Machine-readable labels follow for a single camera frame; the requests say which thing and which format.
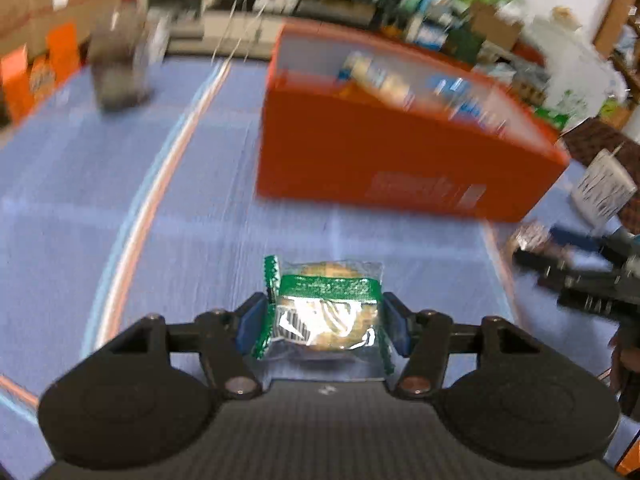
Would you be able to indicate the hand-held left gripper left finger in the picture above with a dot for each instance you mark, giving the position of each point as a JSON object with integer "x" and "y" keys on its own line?
{"x": 250, "y": 322}

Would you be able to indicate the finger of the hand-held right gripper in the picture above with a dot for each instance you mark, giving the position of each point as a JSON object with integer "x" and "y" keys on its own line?
{"x": 540, "y": 265}
{"x": 575, "y": 240}

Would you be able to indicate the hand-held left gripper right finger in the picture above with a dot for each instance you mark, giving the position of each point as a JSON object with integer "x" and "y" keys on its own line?
{"x": 396, "y": 325}

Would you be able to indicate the clear chocolate chip cookie packet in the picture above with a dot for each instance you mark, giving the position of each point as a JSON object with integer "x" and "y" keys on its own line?
{"x": 530, "y": 240}

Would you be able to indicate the green striped cookie packet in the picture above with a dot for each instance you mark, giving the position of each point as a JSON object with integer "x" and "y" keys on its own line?
{"x": 325, "y": 310}

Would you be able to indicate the orange cardboard box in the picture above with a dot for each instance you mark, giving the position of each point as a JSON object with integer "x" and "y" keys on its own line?
{"x": 390, "y": 160}

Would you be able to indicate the blue cookie packet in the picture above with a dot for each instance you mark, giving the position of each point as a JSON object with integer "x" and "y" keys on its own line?
{"x": 470, "y": 105}

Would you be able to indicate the biscuit packet red ends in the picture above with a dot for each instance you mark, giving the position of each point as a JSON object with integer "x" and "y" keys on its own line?
{"x": 380, "y": 80}

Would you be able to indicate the white striped packet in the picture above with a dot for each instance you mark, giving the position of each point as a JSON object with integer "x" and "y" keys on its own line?
{"x": 602, "y": 187}

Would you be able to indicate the brown checked chair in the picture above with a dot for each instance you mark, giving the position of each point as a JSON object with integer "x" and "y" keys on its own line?
{"x": 595, "y": 140}

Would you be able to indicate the glass jar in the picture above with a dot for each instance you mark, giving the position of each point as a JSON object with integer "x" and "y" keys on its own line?
{"x": 122, "y": 65}

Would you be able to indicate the white television stand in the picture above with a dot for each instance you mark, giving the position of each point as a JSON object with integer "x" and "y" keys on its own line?
{"x": 260, "y": 20}

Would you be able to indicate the small orange box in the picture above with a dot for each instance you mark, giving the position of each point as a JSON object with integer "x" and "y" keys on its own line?
{"x": 35, "y": 75}

